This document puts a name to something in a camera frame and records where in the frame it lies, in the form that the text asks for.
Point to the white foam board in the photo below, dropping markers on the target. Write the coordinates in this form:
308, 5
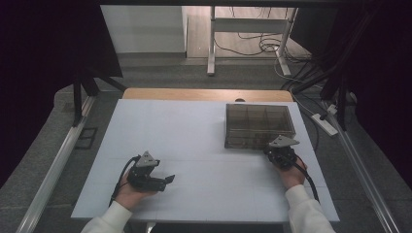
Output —
162, 129

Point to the white plug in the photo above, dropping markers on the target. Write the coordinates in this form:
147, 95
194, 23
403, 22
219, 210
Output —
332, 108

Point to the person's right hand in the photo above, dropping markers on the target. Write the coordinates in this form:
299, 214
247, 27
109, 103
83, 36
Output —
293, 176

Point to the aluminium rail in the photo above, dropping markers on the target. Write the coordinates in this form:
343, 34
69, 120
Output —
51, 174
362, 168

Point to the white cabinet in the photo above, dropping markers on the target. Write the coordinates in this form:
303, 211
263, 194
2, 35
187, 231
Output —
142, 29

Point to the white power strip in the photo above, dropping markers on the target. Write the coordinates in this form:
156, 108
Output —
326, 126

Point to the person's left hand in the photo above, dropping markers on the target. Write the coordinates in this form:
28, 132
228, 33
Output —
131, 195

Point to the black metal stand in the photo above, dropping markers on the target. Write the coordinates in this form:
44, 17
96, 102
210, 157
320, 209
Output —
341, 97
77, 97

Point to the white metal desk frame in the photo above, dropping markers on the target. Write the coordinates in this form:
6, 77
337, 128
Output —
246, 25

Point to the black plug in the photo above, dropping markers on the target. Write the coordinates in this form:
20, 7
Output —
323, 116

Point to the transparent brown drawer box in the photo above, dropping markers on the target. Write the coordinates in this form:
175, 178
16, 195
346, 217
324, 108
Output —
256, 119

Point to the black floor outlet cover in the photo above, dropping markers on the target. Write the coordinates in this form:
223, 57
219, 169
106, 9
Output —
86, 138

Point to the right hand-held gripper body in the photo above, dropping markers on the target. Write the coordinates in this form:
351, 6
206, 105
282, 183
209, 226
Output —
281, 157

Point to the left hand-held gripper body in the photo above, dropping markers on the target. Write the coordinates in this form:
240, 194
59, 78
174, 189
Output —
144, 181

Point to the black curtain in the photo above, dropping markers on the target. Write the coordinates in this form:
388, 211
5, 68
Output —
388, 81
32, 64

